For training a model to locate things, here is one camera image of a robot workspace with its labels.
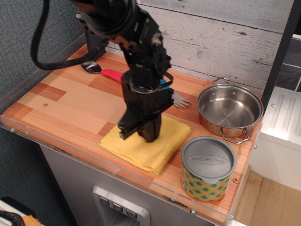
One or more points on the red handled metal spoon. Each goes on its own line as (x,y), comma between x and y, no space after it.
(92,67)

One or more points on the clear acrylic table edge guard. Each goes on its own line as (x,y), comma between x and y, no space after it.
(77,159)

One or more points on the stainless steel pot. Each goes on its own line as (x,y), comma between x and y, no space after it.
(229,110)

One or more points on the dark grey vertical post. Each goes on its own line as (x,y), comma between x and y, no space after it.
(92,42)

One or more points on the yellow cloth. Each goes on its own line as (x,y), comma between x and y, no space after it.
(150,148)

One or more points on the white toy cabinet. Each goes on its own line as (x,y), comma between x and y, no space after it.
(277,151)

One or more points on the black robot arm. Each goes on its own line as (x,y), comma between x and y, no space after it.
(124,23)

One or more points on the grey toy fridge dispenser panel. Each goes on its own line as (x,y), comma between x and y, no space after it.
(115,210)

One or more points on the polka dot tin can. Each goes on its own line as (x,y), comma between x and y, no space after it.
(207,165)

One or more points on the blue handled metal fork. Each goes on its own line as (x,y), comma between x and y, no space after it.
(179,101)

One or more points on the dark grey right post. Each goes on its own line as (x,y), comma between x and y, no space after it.
(281,52)

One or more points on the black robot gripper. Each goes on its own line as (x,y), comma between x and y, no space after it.
(144,108)

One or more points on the black orange object bottom left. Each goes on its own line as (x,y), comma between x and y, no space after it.
(14,213)

